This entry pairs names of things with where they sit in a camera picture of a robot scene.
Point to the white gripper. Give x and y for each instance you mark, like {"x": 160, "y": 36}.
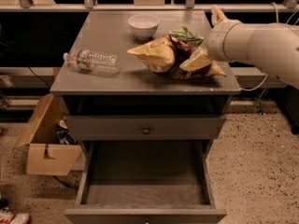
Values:
{"x": 215, "y": 44}

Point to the brown chip bag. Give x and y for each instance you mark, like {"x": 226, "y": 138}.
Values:
{"x": 164, "y": 55}

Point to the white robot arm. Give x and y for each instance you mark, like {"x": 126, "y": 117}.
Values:
{"x": 273, "y": 48}

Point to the green crumpled chip bag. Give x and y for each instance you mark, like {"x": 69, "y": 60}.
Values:
{"x": 185, "y": 35}

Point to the grey drawer cabinet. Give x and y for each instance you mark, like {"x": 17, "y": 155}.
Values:
{"x": 135, "y": 90}

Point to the closed grey top drawer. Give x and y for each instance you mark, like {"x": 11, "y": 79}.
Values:
{"x": 169, "y": 127}

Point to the open grey middle drawer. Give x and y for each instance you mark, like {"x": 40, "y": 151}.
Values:
{"x": 145, "y": 182}

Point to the dark bag inside box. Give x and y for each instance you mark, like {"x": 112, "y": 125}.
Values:
{"x": 64, "y": 137}

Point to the white ceramic bowl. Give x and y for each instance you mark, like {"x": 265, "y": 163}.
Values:
{"x": 143, "y": 26}

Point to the clear plastic water bottle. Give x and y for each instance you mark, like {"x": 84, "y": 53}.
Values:
{"x": 86, "y": 60}

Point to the open cardboard box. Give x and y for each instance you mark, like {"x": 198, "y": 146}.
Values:
{"x": 46, "y": 156}

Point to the white red sneaker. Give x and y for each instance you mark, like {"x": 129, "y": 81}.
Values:
{"x": 7, "y": 217}

